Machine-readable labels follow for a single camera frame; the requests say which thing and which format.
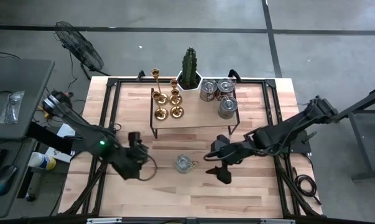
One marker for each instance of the grey desk top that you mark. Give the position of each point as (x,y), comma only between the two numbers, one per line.
(19,74)

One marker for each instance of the black floor fan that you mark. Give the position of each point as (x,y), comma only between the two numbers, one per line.
(78,46)

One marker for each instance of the black flat bar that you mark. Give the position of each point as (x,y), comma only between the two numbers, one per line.
(47,137)

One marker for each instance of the white paper sheet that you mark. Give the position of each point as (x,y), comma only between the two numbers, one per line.
(59,155)

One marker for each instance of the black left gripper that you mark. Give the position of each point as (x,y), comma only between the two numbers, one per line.
(131,161)

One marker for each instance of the tallest gold candlestick holder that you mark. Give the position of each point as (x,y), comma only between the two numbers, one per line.
(162,99)

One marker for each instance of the short gold candlestick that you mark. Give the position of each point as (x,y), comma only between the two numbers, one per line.
(161,113)

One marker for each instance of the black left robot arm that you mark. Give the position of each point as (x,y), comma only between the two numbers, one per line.
(81,127)

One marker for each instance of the white hexagonal plant pot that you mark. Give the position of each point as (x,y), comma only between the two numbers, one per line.
(178,84)

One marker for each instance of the glass jar candle paper tag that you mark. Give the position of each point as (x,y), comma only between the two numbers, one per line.
(183,162)

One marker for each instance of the clear plastic bag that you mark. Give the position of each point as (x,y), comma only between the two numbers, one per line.
(12,107)

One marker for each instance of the black metal table frame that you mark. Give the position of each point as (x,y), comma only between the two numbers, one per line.
(270,83)

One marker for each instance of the short gold candlestick holder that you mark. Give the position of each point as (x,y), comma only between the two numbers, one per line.
(175,99)
(177,112)

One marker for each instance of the wooden riser shelf black legs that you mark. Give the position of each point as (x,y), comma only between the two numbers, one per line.
(199,119)

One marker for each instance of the black caster wheel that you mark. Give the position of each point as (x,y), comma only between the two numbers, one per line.
(30,197)

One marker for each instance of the dark grey low desk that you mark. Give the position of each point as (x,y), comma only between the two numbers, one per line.
(13,205)

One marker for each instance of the black table clamp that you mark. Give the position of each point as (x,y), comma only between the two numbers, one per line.
(237,74)
(140,76)

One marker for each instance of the black metal stand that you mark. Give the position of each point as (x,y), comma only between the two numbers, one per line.
(362,140)

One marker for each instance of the yellow power plug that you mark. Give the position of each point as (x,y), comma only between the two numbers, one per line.
(48,114)

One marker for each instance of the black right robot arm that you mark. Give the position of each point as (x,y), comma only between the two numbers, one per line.
(274,137)

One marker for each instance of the silver metal candle tin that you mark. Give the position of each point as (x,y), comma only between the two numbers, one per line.
(227,107)
(208,90)
(226,86)

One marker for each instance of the silver aluminium bracket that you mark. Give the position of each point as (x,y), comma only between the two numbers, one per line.
(277,221)
(104,221)

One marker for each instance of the white canister yellow lid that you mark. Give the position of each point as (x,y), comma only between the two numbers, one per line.
(39,159)

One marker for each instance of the green cactus plant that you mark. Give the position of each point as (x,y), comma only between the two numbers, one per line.
(189,68)

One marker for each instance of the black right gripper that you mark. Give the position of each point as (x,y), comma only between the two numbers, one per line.
(226,154)

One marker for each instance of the black computer mouse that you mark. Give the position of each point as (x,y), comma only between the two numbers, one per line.
(5,179)

